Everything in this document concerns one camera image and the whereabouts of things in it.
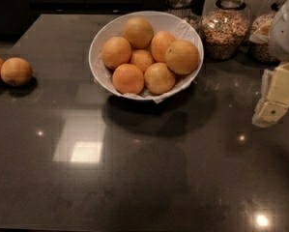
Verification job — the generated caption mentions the small middle orange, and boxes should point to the small middle orange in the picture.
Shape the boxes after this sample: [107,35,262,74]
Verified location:
[130,49,155,73]

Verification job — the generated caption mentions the right glass cereal jar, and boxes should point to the right glass cereal jar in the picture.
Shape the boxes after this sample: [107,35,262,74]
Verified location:
[247,0,287,65]

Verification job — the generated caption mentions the white bowl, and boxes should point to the white bowl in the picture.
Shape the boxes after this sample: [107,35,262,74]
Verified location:
[88,10,205,102]

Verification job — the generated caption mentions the middle glass cereal jar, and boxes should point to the middle glass cereal jar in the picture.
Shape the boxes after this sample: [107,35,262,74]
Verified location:
[200,0,250,61]

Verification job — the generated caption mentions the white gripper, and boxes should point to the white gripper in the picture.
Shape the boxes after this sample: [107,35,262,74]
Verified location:
[252,0,289,128]

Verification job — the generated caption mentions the left glass jar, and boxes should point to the left glass jar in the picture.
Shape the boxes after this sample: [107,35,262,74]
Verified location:
[166,0,200,30]

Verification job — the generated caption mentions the orange on table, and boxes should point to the orange on table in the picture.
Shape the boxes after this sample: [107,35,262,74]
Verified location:
[0,57,33,87]

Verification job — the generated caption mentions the glass cereal jar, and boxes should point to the glass cereal jar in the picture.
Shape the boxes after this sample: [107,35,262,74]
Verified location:
[200,0,250,61]
[247,0,287,65]

